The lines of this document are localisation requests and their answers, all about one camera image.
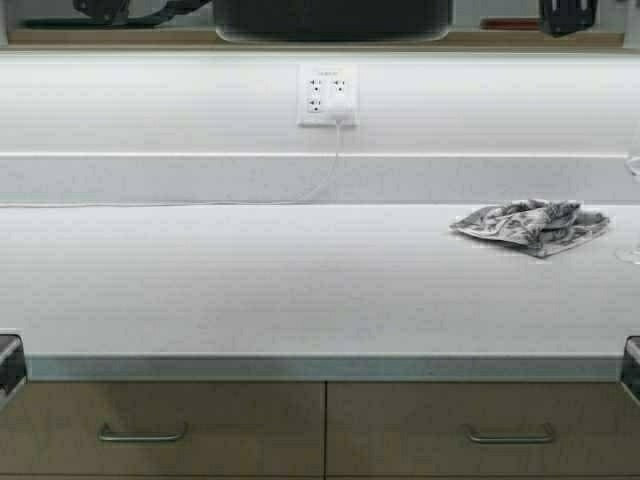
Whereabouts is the middle drawer metal handle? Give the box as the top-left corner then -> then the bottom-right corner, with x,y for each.
464,424 -> 556,445

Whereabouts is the left drawer metal handle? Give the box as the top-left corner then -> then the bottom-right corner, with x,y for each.
97,423 -> 189,444

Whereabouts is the black two-handled cooking pot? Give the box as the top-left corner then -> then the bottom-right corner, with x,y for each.
213,0 -> 454,42

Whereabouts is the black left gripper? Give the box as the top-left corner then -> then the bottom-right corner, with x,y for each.
72,0 -> 130,22

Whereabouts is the left beige drawer front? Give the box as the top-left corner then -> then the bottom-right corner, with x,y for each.
1,382 -> 325,477

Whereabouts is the red item in cabinet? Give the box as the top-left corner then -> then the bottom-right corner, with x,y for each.
480,17 -> 539,31

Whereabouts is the drawer metal handle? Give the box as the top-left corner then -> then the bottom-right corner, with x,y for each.
97,423 -> 189,444
464,424 -> 556,445

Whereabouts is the beige drawer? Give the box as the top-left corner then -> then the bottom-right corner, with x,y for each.
326,383 -> 639,476
1,382 -> 325,477

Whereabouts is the white charger cable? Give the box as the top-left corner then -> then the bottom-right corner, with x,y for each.
0,121 -> 344,208

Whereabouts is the upper cabinet wooden shelf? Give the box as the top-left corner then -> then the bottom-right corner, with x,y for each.
8,27 -> 624,51

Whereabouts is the middle beige drawer front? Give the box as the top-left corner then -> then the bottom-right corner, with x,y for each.
326,383 -> 639,476

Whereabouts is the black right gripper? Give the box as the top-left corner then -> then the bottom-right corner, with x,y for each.
538,0 -> 599,37

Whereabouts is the grey patterned dish cloth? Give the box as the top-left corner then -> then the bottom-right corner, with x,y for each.
450,199 -> 610,259

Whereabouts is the white wall power outlet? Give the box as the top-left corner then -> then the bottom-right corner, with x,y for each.
297,63 -> 359,127

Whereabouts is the clear wine glass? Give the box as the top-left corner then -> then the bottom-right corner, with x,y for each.
615,154 -> 640,264

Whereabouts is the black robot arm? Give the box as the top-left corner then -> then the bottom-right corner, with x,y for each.
23,1 -> 455,42

